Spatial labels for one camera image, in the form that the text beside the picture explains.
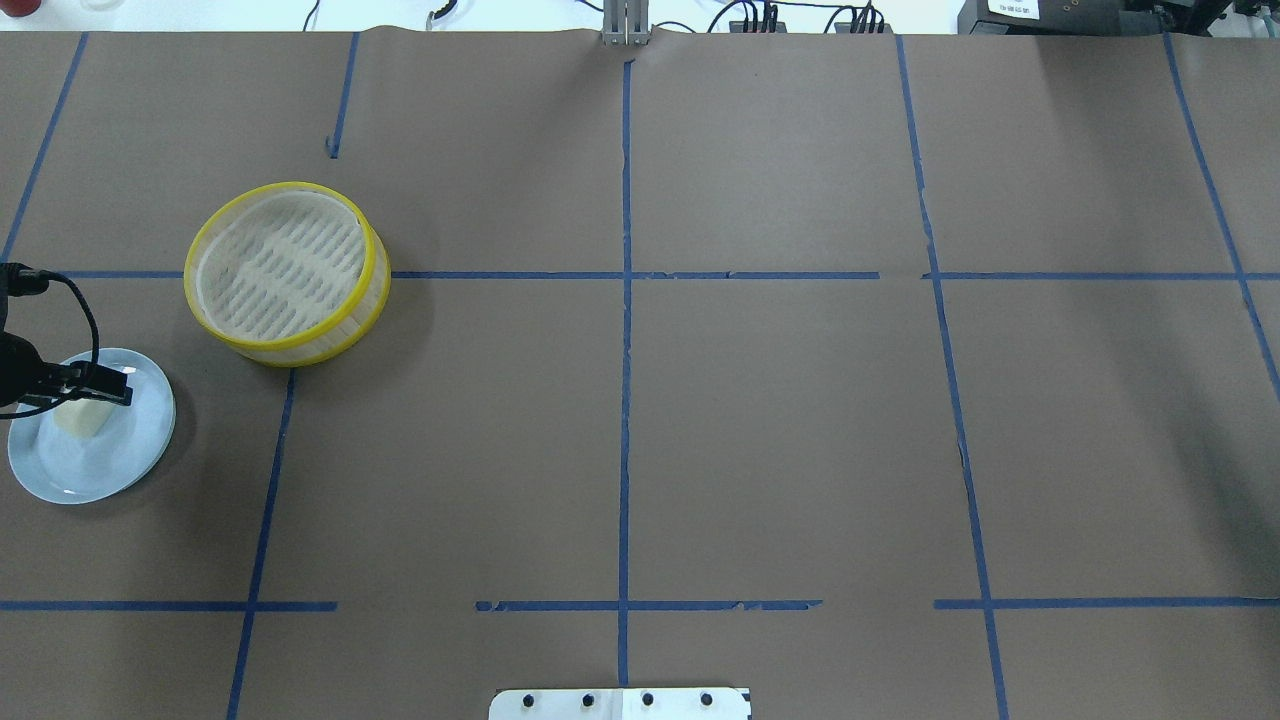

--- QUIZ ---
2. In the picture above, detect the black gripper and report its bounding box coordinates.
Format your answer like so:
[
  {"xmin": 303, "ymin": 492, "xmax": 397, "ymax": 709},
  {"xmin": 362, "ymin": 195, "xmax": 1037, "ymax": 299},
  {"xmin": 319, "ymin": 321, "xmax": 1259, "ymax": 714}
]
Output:
[{"xmin": 1, "ymin": 333, "xmax": 133, "ymax": 407}]

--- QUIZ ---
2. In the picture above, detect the white steamed bun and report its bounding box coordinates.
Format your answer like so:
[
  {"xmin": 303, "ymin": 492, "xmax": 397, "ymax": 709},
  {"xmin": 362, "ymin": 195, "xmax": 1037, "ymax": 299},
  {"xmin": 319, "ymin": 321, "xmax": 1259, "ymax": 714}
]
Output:
[{"xmin": 52, "ymin": 398, "xmax": 115, "ymax": 439}]

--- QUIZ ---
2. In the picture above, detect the yellow bamboo steamer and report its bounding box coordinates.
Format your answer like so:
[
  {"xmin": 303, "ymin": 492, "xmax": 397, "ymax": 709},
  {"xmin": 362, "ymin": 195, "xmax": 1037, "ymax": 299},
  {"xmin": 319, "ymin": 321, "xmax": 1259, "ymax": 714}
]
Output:
[{"xmin": 183, "ymin": 181, "xmax": 392, "ymax": 368}]

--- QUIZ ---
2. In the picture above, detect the light blue plate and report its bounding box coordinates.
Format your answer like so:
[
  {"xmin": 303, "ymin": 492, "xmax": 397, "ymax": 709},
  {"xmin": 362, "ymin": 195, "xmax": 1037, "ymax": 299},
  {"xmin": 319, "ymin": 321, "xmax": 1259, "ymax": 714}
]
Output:
[{"xmin": 6, "ymin": 348, "xmax": 177, "ymax": 505}]

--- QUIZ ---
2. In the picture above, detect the black computer box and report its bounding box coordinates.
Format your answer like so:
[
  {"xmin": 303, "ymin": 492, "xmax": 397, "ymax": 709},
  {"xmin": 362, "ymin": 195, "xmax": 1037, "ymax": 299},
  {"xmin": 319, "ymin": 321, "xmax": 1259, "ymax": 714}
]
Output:
[{"xmin": 956, "ymin": 1, "xmax": 1165, "ymax": 37}]

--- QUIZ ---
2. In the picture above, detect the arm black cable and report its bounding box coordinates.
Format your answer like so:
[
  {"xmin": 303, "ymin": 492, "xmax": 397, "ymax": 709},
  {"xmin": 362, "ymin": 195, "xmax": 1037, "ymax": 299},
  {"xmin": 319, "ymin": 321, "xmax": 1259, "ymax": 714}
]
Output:
[{"xmin": 0, "ymin": 268, "xmax": 102, "ymax": 419}]

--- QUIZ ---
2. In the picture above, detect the white pedestal column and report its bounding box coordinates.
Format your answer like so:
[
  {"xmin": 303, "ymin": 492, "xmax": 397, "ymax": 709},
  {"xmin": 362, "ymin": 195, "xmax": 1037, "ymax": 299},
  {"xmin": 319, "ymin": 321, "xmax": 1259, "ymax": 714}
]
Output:
[{"xmin": 488, "ymin": 687, "xmax": 753, "ymax": 719}]

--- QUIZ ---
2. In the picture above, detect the aluminium frame post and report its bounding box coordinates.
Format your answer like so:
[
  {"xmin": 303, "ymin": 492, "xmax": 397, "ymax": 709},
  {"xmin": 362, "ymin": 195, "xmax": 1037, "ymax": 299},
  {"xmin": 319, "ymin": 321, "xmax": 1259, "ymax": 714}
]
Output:
[{"xmin": 598, "ymin": 0, "xmax": 652, "ymax": 47}]

